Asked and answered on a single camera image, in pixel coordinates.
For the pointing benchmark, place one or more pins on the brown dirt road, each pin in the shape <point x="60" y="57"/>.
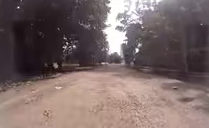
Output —
<point x="105" y="100"/>

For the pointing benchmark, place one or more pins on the group of people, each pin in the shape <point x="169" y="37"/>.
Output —
<point x="50" y="69"/>

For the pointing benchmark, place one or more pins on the row of tall trees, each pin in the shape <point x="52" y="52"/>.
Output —
<point x="168" y="40"/>

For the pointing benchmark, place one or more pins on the row of dark trees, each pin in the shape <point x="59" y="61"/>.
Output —
<point x="35" y="36"/>

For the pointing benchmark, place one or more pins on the leaf-strewn verge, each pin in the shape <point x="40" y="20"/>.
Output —
<point x="12" y="86"/>

